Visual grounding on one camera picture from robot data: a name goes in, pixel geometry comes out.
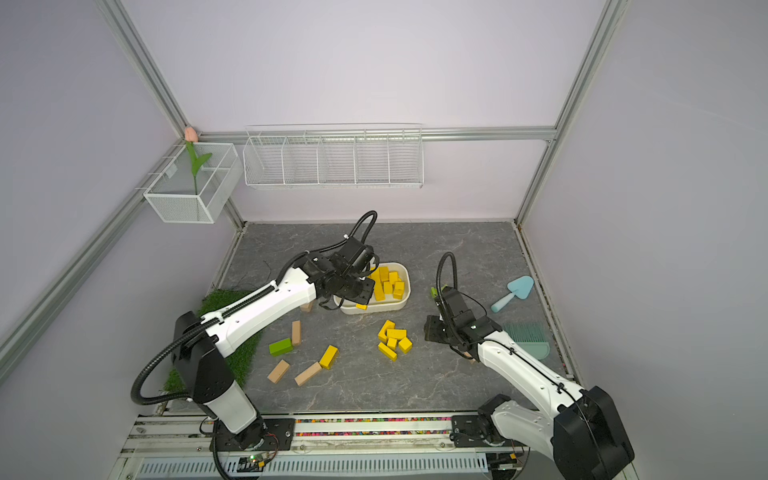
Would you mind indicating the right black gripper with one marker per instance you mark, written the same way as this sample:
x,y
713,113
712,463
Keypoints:
x,y
429,328

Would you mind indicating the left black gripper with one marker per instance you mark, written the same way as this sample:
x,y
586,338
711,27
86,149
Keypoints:
x,y
366,294

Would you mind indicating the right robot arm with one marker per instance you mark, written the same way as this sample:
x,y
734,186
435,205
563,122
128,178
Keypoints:
x,y
580,430

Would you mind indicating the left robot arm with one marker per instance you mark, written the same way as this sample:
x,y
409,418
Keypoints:
x,y
202,344

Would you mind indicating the white plastic bin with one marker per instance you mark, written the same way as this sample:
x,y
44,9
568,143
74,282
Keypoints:
x,y
396,283

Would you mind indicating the natural wood plank block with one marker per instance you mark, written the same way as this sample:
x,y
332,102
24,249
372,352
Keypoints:
x,y
296,333

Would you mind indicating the teal toy shovel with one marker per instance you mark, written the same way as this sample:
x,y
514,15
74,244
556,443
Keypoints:
x,y
519,288

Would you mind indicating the teal toy rake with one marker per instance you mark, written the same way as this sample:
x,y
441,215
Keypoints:
x,y
531,337

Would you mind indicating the yellow rectangular block left pile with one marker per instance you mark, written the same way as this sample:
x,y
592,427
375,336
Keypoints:
x,y
328,357

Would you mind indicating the natural wood long block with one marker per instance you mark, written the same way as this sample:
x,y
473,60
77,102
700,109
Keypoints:
x,y
308,374

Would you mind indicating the natural wood block lower left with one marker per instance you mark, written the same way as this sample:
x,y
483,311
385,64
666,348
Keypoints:
x,y
278,372

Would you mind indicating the green artificial grass mat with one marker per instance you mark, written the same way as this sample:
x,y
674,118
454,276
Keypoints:
x,y
240,362

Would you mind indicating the artificial pink tulip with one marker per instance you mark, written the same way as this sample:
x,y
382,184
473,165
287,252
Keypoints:
x,y
196,162

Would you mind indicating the white wire wall rack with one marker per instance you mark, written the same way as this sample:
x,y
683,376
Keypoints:
x,y
345,155

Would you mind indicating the white mesh wall basket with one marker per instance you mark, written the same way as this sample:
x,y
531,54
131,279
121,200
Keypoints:
x,y
171,193

